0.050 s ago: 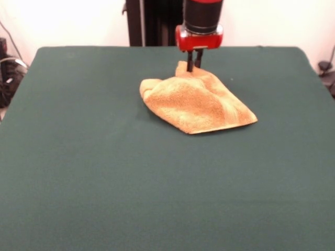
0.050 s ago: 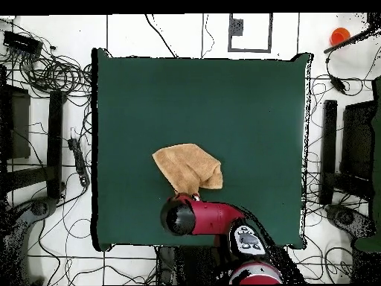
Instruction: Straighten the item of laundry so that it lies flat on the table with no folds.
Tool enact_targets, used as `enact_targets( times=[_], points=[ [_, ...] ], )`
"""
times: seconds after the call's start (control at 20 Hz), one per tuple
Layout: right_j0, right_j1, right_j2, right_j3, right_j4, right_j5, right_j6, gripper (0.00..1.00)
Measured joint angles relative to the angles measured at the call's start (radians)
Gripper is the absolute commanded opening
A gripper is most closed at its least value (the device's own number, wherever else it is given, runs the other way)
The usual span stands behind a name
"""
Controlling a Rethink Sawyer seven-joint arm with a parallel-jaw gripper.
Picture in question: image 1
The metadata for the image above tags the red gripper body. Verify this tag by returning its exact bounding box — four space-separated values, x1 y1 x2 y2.
174 24 225 53

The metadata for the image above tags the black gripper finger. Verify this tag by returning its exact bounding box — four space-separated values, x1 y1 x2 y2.
194 49 204 67
186 51 194 73

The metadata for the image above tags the tan terry towel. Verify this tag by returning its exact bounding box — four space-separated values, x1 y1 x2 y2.
138 60 259 135

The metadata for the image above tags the dark green table cloth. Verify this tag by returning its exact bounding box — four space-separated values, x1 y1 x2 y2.
0 45 335 251

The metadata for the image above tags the black floor device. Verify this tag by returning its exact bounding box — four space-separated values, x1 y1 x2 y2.
318 60 335 99

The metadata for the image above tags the black equipment pile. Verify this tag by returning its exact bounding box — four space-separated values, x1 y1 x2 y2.
0 38 28 108

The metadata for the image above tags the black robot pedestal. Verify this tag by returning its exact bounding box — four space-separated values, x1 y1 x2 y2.
122 0 217 47

